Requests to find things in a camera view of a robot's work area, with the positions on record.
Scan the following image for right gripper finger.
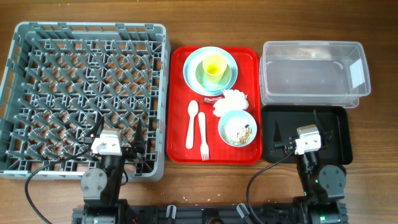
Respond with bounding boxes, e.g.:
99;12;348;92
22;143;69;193
274;120;281;142
313;110;325;137

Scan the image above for rice and food scraps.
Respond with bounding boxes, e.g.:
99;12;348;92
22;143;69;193
221;118;252;146

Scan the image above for light blue bowl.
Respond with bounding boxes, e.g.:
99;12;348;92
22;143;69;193
218;110;257;147

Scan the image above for large light blue plate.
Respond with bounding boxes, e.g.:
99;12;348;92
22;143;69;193
183;47;238;96

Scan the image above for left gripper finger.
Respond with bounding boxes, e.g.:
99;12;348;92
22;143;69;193
134;119;144;149
90;116;104;138

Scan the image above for grey plastic dishwasher rack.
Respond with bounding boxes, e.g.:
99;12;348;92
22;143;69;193
1;22;171;182

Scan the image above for black plastic tray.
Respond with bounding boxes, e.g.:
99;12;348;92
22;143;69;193
261;105;353;165

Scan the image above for yellow plastic cup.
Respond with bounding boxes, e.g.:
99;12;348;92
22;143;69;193
202;54;228;83

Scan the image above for red snack wrapper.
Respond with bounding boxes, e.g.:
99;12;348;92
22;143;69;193
202;96;223;105

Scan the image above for cream plastic spoon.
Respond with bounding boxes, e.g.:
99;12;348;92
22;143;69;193
185;100;198;149

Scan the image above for small green plate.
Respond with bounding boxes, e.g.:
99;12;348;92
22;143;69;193
195;62;232;91

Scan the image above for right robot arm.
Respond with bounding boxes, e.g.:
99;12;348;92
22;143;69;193
274;111;348;223

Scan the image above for clear plastic bin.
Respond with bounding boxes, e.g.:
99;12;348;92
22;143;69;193
259;40;371;108

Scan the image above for white napkin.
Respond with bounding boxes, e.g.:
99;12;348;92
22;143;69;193
213;90;249;118

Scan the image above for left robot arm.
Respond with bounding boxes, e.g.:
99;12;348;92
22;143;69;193
72;117;144;224

